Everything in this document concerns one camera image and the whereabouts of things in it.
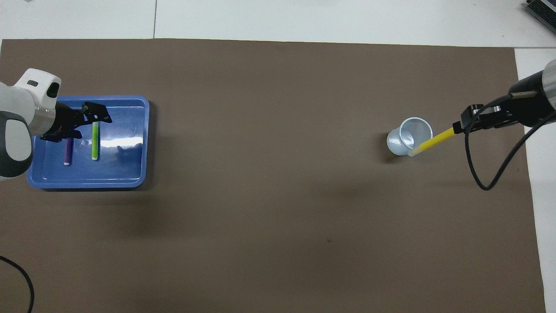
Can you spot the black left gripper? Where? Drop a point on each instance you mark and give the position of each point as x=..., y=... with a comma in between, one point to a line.
x=67, y=119

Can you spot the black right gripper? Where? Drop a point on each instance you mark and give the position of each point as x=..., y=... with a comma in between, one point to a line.
x=532, y=100

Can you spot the green pen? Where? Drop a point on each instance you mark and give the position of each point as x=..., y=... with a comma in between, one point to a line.
x=94, y=143

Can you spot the purple pen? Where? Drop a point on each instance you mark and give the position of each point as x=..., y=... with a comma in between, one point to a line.
x=68, y=154

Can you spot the yellow pen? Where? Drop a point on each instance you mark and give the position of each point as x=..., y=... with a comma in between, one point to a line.
x=434, y=141

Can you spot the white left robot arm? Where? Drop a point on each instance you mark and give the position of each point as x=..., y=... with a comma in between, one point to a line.
x=17, y=113

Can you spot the blue plastic tray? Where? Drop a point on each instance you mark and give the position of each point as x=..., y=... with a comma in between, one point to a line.
x=121, y=165

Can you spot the clear plastic cup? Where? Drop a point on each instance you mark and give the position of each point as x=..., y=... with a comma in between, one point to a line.
x=399, y=141

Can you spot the grey finned device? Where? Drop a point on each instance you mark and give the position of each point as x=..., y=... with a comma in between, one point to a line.
x=543, y=11

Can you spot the brown table mat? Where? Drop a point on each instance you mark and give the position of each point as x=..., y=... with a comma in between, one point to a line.
x=282, y=195

